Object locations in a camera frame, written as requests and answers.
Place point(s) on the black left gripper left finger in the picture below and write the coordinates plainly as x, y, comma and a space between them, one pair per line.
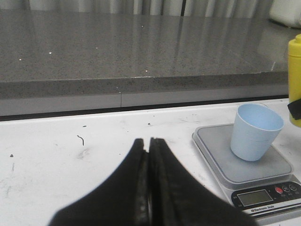
121, 200

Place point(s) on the white appliance in corner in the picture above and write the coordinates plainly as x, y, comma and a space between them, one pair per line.
286, 12

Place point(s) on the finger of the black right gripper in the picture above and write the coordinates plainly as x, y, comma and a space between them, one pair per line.
295, 109

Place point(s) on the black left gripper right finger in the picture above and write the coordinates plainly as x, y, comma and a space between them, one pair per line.
178, 199

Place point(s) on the light blue plastic cup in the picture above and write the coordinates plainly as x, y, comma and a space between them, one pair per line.
255, 128

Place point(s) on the grey pleated curtain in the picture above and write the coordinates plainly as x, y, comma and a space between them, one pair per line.
202, 8

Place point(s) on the grey stone counter ledge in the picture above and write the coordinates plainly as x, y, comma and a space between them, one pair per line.
67, 61

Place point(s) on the yellow squeeze bottle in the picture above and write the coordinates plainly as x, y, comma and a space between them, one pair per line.
294, 73

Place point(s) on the silver electronic kitchen scale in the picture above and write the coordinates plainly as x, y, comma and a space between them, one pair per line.
266, 189

